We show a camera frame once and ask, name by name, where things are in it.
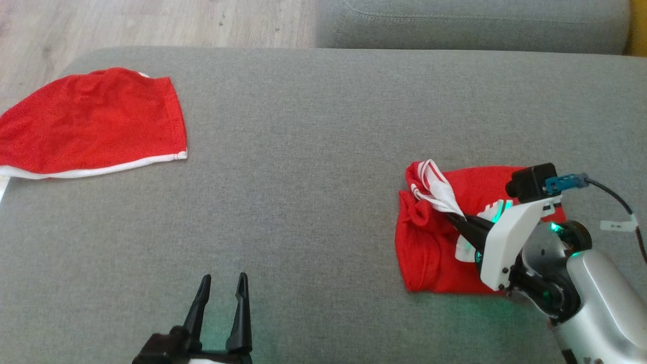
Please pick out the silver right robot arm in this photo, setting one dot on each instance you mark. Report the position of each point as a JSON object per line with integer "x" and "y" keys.
{"x": 606, "y": 303}

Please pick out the red garment striped white waistband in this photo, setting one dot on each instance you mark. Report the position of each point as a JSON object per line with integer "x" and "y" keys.
{"x": 429, "y": 253}

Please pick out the grey sofa seat cushion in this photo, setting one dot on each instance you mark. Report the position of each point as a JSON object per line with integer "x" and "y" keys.
{"x": 455, "y": 25}

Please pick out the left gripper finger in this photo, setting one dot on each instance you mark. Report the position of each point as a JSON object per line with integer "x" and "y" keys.
{"x": 241, "y": 328}
{"x": 197, "y": 318}

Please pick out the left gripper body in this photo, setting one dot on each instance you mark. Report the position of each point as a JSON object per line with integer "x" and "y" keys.
{"x": 167, "y": 349}

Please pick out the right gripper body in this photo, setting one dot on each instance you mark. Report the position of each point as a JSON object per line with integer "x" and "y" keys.
{"x": 505, "y": 242}

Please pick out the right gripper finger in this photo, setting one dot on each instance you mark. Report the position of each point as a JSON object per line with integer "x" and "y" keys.
{"x": 477, "y": 225}
{"x": 475, "y": 237}

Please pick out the yellow sofa backrest cushion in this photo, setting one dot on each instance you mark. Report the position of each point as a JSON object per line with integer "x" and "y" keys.
{"x": 638, "y": 25}

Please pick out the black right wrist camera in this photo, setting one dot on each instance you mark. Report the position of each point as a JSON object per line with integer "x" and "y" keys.
{"x": 530, "y": 182}

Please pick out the large grey sofa ottoman cushion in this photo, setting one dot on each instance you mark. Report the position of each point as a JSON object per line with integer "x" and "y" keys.
{"x": 303, "y": 177}

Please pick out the red garment white hem trim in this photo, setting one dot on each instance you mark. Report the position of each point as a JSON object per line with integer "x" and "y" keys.
{"x": 91, "y": 126}

